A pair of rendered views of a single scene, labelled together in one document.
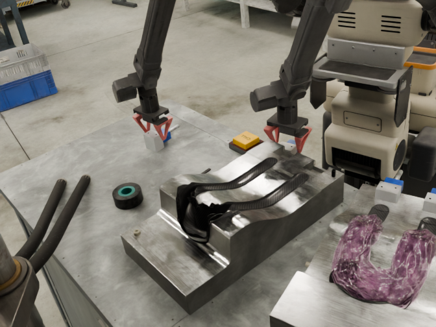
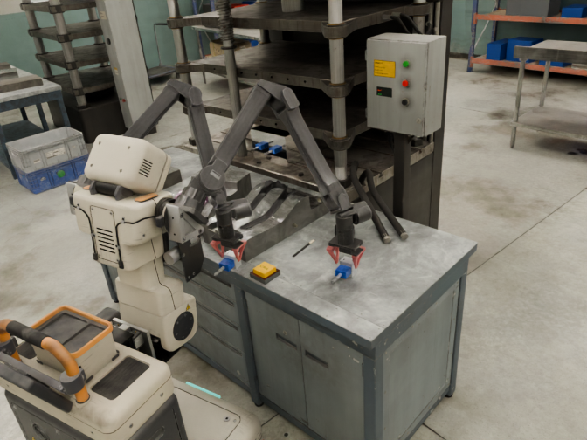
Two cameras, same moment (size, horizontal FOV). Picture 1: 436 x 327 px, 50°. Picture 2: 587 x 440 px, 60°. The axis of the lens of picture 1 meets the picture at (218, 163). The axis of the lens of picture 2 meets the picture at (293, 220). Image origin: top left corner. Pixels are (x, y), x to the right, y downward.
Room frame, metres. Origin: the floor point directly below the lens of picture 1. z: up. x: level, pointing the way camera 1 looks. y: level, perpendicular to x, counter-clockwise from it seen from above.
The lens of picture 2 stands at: (2.80, -0.21, 1.85)
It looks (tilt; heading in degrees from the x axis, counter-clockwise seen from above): 28 degrees down; 171
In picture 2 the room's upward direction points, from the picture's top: 5 degrees counter-clockwise
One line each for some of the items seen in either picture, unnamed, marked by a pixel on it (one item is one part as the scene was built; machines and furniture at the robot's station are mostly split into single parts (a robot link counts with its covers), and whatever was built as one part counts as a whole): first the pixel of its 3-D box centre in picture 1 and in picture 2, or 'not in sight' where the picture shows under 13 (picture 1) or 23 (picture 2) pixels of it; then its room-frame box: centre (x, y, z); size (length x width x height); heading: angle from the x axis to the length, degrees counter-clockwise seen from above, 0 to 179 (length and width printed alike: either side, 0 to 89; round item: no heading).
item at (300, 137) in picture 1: (295, 137); (224, 246); (1.14, -0.23, 0.88); 0.07 x 0.07 x 0.09; 50
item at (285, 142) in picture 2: not in sight; (299, 134); (-0.02, 0.30, 0.87); 0.50 x 0.27 x 0.17; 126
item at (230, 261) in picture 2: (294, 146); (224, 265); (1.19, -0.23, 0.83); 0.13 x 0.05 x 0.05; 140
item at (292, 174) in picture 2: not in sight; (302, 147); (-0.11, 0.33, 0.76); 1.30 x 0.84 x 0.07; 36
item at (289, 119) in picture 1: (287, 113); (226, 230); (1.16, -0.21, 0.95); 0.10 x 0.07 x 0.07; 50
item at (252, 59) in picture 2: not in sight; (300, 74); (-0.10, 0.34, 1.20); 1.29 x 0.83 x 0.19; 36
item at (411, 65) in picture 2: not in sight; (400, 193); (0.65, 0.66, 0.74); 0.31 x 0.22 x 1.47; 36
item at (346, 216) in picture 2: (144, 85); (345, 220); (1.33, 0.19, 1.02); 0.07 x 0.06 x 0.07; 112
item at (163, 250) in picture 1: (235, 205); (266, 212); (0.89, -0.03, 0.87); 0.50 x 0.26 x 0.14; 126
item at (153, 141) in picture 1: (164, 134); (341, 272); (1.36, 0.16, 0.83); 0.13 x 0.05 x 0.05; 135
